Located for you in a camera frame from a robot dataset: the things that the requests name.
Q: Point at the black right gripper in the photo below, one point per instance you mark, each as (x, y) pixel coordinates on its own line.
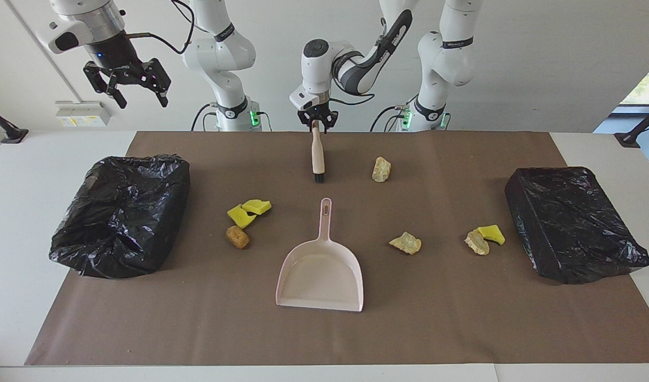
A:
(117, 55)

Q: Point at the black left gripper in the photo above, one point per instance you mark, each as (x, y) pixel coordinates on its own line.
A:
(316, 112)

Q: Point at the beige hand brush black bristles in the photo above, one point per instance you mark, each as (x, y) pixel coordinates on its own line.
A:
(317, 154)

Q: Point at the beige trash lump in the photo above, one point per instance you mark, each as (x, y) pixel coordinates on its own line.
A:
(380, 170)
(406, 243)
(476, 243)

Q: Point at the yellow sponge piece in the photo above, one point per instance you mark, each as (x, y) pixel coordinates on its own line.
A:
(257, 206)
(492, 233)
(241, 216)

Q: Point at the brown oval bread lump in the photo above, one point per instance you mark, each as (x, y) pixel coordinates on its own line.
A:
(237, 237)

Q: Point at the pink plastic dustpan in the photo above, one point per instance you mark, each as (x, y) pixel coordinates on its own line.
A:
(319, 276)

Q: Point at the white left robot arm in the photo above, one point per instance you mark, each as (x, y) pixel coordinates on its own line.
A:
(446, 58)

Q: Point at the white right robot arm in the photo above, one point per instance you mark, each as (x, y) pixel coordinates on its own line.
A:
(221, 53)

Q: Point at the black bag lined bin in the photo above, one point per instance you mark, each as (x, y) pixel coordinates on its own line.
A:
(117, 223)
(568, 223)

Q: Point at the black stand with base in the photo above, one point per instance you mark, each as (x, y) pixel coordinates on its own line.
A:
(629, 139)
(6, 132)

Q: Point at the brown paper table mat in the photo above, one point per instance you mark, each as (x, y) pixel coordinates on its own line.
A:
(324, 339)

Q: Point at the white wall socket box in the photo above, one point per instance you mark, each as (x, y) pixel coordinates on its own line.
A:
(82, 113)

